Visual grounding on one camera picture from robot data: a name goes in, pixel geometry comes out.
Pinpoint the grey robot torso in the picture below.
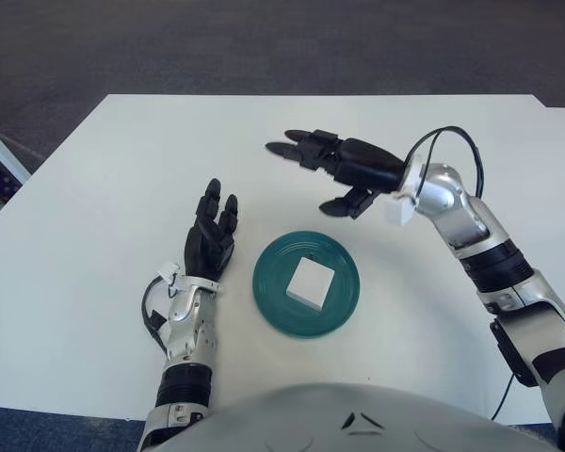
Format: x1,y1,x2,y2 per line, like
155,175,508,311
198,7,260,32
138,381,555,452

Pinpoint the thin black cable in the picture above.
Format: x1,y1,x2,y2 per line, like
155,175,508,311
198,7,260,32
488,374,518,421

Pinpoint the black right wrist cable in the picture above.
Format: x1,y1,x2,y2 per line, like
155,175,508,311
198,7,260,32
404,125,485,199

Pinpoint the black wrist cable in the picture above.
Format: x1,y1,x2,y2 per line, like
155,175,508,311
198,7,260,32
404,125,485,199
140,275,175,354

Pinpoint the round green plate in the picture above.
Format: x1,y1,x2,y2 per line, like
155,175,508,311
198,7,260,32
252,230,361,340

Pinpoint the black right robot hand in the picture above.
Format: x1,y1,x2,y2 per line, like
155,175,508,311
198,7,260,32
265,127,406,220

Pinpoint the white charger block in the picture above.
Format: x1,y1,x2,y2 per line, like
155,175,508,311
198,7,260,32
285,256,335,313

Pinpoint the white board frame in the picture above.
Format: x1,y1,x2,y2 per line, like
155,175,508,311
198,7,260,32
0,117,32,183

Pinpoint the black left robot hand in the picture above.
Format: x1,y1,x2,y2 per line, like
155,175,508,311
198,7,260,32
183,177,240,279

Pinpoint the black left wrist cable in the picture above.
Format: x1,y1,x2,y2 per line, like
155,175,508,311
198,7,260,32
140,275,175,354

